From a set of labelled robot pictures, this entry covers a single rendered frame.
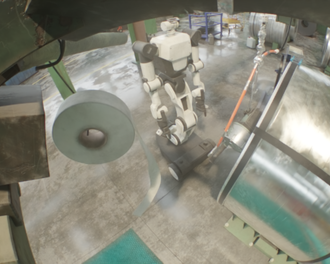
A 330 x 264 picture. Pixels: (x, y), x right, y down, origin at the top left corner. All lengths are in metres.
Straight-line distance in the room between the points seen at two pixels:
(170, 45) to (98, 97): 0.89
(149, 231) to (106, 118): 1.51
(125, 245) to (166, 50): 1.72
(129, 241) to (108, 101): 1.58
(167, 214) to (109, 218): 0.63
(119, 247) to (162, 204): 0.64
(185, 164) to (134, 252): 1.04
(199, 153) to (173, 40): 1.17
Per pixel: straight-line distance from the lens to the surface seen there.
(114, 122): 0.29
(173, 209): 1.72
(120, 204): 1.87
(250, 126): 0.93
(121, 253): 1.77
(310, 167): 0.72
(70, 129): 0.30
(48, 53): 0.24
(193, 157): 1.76
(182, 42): 1.18
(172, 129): 1.83
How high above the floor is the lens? 1.65
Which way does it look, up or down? 46 degrees down
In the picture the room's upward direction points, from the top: 10 degrees counter-clockwise
